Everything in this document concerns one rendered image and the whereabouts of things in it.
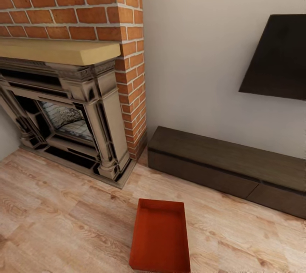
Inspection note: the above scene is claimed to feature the storage box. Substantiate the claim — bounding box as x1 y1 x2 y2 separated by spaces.
129 199 191 273

